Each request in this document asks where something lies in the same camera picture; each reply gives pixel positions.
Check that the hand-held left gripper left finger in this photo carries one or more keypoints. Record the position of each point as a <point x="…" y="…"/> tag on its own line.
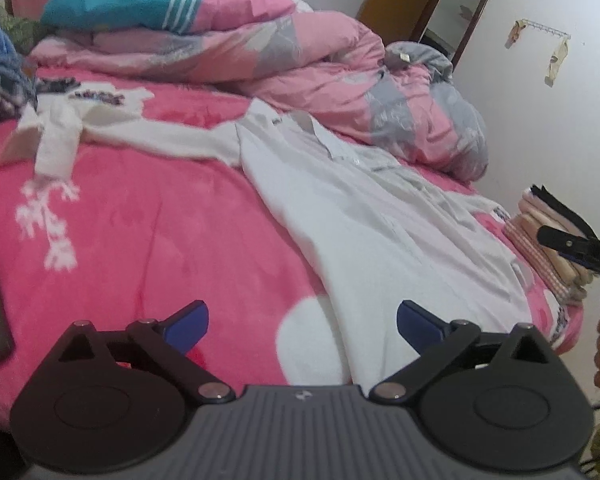
<point x="187" y="327"/>

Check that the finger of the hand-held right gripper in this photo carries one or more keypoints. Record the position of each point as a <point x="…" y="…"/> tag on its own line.
<point x="587" y="264"/>
<point x="565" y="241"/>

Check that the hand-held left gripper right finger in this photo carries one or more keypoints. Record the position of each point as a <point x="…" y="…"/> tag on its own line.
<point x="420" y="327"/>

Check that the white shirt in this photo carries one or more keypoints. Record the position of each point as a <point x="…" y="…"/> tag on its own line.
<point x="355" y="210"/>

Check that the pink checkered folded cloth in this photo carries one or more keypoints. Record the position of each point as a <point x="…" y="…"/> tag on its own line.
<point x="540" y="260"/>

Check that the black folded garment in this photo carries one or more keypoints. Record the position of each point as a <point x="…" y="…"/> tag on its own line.
<point x="555" y="205"/>

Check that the long hanging cloth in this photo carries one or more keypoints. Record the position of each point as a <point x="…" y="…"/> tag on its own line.
<point x="557" y="60"/>

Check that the wood framed mirror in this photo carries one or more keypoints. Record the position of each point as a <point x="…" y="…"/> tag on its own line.
<point x="455" y="15"/>

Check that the pink and grey duvet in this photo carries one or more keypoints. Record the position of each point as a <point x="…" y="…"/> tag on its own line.
<point x="305" y="65"/>

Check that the plaid shirt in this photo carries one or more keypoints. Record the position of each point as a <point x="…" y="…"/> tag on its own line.
<point x="5" y="95"/>

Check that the blue garment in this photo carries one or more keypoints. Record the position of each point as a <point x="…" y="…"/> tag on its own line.
<point x="0" y="50"/>

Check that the teal and pink striped pillow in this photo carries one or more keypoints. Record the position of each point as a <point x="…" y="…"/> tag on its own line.
<point x="105" y="2"/>

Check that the green patterned cloth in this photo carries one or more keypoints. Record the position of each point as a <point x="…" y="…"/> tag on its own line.
<point x="15" y="32"/>

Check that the wall hook rack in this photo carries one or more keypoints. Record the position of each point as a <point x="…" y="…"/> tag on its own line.
<point x="545" y="29"/>

